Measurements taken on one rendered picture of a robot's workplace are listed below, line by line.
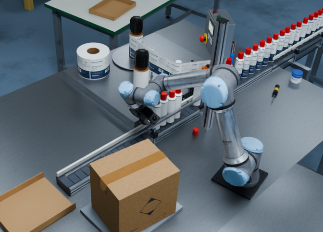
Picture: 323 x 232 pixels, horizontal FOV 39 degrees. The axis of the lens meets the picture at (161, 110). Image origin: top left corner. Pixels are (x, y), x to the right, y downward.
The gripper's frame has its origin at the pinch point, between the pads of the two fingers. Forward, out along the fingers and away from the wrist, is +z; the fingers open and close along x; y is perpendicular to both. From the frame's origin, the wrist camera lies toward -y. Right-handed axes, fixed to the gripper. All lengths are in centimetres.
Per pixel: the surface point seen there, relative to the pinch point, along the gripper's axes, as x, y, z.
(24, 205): 70, 4, -29
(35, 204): 67, 1, -27
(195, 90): -32.9, 0.2, 12.4
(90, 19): -49, 136, 44
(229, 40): -52, -17, -22
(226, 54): -48, -17, -15
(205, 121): -22.2, -14.8, 17.7
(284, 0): -293, 149, 276
